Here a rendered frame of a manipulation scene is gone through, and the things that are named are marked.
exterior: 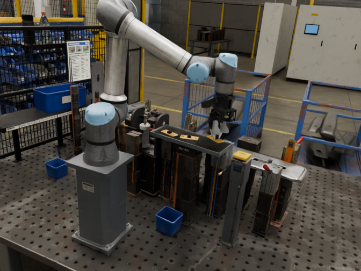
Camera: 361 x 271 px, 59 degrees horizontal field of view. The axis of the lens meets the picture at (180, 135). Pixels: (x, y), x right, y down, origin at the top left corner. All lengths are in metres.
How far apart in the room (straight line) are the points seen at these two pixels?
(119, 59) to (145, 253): 0.85
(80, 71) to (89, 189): 1.35
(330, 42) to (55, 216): 8.52
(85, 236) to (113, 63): 0.78
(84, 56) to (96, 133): 1.34
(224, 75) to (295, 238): 0.91
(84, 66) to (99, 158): 1.35
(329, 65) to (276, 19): 1.87
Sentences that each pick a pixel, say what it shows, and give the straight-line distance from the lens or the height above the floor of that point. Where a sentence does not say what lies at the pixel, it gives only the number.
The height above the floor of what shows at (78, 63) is 1.28.
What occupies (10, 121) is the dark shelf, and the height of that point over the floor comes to 1.03.
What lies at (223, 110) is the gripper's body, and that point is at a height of 1.35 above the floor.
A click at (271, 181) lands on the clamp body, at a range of 1.54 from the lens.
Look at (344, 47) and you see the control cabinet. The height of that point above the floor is 1.07.
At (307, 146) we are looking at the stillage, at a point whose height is 0.23.
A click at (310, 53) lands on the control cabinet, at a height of 0.82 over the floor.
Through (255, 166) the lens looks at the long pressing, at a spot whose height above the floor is 1.00.
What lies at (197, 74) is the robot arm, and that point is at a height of 1.51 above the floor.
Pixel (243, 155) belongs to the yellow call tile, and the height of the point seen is 1.16.
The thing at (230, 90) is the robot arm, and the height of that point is 1.43.
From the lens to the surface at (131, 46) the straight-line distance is 5.20.
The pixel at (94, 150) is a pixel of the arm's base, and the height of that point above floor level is 1.16.
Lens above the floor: 1.72
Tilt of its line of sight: 22 degrees down
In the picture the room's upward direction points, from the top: 4 degrees clockwise
